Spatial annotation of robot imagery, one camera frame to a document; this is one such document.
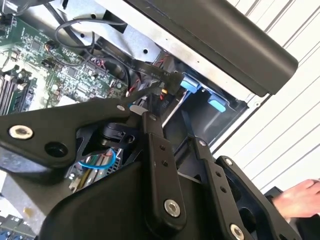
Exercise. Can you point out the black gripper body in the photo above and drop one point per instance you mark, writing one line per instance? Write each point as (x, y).
(100, 212)

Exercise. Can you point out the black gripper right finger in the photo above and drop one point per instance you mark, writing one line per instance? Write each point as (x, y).
(240, 190)

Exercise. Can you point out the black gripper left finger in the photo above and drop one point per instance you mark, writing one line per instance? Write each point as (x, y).
(50, 120)

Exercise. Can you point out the hard disk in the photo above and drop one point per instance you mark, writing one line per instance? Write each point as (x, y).
(191, 85)

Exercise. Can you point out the person's bare hand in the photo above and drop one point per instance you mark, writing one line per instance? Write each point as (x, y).
(297, 200)

